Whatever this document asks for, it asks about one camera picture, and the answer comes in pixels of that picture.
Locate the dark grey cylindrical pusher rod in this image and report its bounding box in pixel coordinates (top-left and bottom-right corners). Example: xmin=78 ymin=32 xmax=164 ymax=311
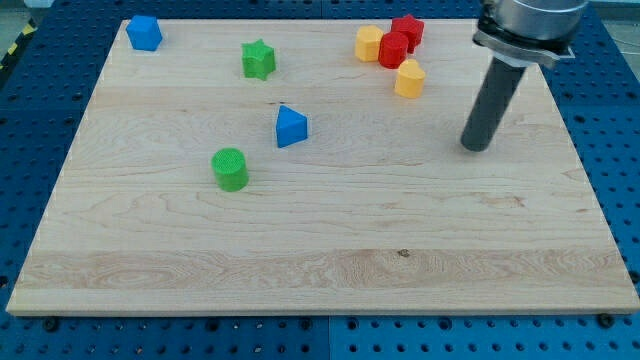
xmin=460 ymin=57 xmax=526 ymax=152

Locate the yellow hexagon block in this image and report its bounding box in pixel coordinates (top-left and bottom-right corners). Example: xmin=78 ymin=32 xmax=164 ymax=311
xmin=354 ymin=25 xmax=383 ymax=62

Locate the yellow heart block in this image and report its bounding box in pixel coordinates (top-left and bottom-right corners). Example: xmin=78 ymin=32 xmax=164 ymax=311
xmin=394 ymin=59 xmax=426 ymax=99

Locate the green cylinder block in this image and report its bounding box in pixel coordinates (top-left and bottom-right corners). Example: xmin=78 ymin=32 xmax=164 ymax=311
xmin=211 ymin=148 xmax=249 ymax=192

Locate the green star block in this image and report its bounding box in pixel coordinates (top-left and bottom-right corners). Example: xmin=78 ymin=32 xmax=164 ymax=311
xmin=241 ymin=39 xmax=276 ymax=81

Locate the light wooden board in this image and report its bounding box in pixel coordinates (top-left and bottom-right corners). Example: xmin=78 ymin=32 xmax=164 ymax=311
xmin=7 ymin=20 xmax=639 ymax=316

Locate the blue pentagon block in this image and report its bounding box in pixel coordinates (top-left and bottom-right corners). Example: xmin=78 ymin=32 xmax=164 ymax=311
xmin=126 ymin=15 xmax=163 ymax=51

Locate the red star block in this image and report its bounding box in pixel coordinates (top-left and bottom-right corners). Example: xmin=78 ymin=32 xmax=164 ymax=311
xmin=391 ymin=14 xmax=424 ymax=54

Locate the blue triangle block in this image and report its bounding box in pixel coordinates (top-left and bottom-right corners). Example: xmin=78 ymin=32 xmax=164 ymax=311
xmin=275 ymin=105 xmax=308 ymax=148

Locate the red cylinder block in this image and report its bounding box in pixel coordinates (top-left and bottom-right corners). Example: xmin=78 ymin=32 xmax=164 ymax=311
xmin=378 ymin=32 xmax=409 ymax=69

